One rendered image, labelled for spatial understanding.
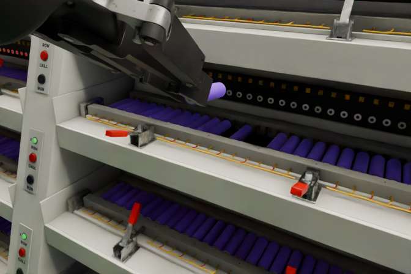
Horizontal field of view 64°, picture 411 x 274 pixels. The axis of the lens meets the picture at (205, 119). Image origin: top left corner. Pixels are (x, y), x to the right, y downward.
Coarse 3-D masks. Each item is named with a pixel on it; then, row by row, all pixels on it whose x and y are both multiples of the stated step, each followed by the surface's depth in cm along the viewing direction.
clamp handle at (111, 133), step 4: (140, 128) 52; (108, 132) 46; (112, 132) 46; (116, 132) 47; (120, 132) 48; (124, 132) 48; (128, 132) 50; (132, 132) 50; (136, 132) 51; (140, 132) 52; (112, 136) 46; (116, 136) 47; (120, 136) 48; (124, 136) 48
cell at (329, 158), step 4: (328, 148) 50; (332, 148) 49; (336, 148) 49; (328, 152) 48; (332, 152) 48; (336, 152) 48; (324, 156) 47; (328, 156) 47; (332, 156) 47; (336, 156) 48; (324, 160) 46; (328, 160) 45; (332, 160) 46; (336, 160) 48; (332, 164) 45
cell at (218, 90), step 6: (216, 84) 37; (222, 84) 38; (210, 90) 35; (216, 90) 36; (222, 90) 37; (210, 96) 35; (216, 96) 36; (222, 96) 38; (186, 102) 34; (192, 102) 34
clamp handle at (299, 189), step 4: (308, 172) 40; (308, 176) 40; (312, 176) 40; (304, 180) 40; (308, 180) 40; (312, 180) 40; (296, 184) 36; (300, 184) 36; (304, 184) 37; (308, 184) 38; (292, 188) 34; (296, 188) 34; (300, 188) 34; (304, 188) 35; (292, 192) 34; (296, 192) 34; (300, 192) 34; (304, 192) 35; (300, 196) 34
